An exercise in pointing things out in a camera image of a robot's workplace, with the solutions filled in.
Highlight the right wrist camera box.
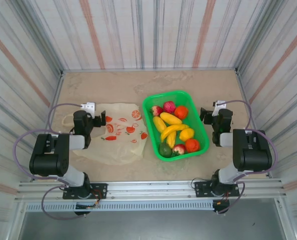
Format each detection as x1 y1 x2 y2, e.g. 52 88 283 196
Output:
212 100 227 116

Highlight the green plastic basket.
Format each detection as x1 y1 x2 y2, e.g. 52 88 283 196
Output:
142 89 211 163

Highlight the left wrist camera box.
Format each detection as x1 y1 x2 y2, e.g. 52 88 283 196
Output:
79 101 97 117

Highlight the long yellow fake fruit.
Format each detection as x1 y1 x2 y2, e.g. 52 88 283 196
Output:
152 116 168 134
165 130 177 149

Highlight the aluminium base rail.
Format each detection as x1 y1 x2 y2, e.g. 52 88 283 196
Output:
14 178 288 202

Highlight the yellow fake banana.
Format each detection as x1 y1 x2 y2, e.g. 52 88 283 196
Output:
160 123 190 143

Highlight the fruit-print plastic bag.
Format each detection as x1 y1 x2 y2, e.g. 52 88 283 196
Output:
61 102 149 166

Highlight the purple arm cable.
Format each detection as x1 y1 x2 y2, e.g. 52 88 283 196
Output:
214 99 279 215
12 101 94 221

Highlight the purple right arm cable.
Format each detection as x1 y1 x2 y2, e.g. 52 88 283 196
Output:
214 99 279 215

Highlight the round yellow fake mango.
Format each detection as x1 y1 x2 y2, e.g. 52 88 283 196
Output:
179 127 196 142

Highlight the slotted grey cable duct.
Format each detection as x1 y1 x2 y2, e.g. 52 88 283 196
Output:
25 201 214 213

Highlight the orange fake tangerine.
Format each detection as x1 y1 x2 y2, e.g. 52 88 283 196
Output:
184 138 201 153
173 105 189 120

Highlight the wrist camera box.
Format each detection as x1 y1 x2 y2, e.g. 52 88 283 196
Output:
212 100 227 116
79 101 97 117

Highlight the green fake avocado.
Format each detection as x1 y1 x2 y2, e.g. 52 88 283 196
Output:
158 143 173 158

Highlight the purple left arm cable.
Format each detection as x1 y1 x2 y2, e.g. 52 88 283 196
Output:
12 101 94 221

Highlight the red bumpy fake lychee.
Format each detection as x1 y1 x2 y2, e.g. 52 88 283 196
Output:
162 100 177 114

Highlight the red fake strawberry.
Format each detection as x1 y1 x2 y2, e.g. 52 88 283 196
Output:
150 105 164 117
172 143 188 156

